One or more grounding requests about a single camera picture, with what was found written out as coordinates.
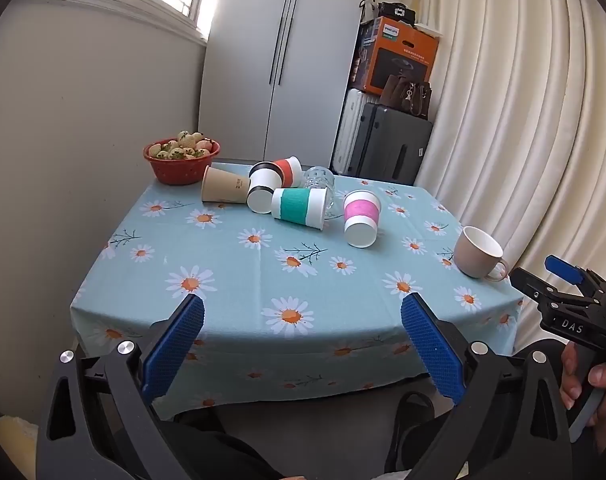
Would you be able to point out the cream pleated curtain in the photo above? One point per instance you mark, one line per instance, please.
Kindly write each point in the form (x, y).
(523, 110)

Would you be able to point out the white cup with orange band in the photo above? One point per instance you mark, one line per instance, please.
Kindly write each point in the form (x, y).
(290, 170)

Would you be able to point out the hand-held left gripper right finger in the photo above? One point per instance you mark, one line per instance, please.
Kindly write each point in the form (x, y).
(433, 350)

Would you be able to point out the person's right hand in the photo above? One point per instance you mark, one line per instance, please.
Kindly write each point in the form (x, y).
(605, 385)

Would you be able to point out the white cup with teal band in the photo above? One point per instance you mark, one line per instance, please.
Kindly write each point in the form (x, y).
(295, 206)

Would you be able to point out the red colander bowl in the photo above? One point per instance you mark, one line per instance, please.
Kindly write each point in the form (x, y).
(175, 170)

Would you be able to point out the brown leather handbag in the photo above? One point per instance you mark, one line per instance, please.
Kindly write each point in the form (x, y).
(405, 96)

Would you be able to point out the brown paper cup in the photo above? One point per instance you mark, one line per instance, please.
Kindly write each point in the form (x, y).
(223, 186)

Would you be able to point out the black camera bag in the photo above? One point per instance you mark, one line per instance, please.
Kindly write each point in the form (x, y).
(397, 12)

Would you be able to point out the pale yellow cloth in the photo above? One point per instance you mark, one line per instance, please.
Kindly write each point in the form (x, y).
(13, 440)

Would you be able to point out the dark grey suitcase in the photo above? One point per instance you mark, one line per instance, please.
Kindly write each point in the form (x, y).
(393, 147)

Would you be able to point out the pile of pale strawberries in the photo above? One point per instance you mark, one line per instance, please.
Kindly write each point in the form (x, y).
(185, 146)

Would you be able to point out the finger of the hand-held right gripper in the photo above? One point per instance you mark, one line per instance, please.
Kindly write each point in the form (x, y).
(533, 285)
(563, 267)

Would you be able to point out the white cup with black band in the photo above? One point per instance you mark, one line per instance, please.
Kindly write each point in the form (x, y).
(264, 185)

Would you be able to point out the silver suitcase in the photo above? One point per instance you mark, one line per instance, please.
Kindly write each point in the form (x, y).
(345, 130)

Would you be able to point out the blue daisy print tablecloth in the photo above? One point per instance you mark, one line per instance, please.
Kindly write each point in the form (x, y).
(263, 270)

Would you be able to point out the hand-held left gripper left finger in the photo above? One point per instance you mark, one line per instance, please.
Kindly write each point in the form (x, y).
(175, 345)

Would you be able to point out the grey wardrobe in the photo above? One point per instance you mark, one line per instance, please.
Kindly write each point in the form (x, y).
(313, 60)

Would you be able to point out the clear glass mug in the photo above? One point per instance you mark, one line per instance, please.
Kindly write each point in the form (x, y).
(319, 177)

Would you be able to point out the beige ceramic mug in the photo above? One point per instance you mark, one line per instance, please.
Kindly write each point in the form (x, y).
(470, 255)

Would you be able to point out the orange and black cardboard box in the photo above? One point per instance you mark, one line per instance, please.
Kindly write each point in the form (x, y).
(400, 55)

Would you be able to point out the white cup with pink band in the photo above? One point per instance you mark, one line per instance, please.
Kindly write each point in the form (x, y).
(361, 217)

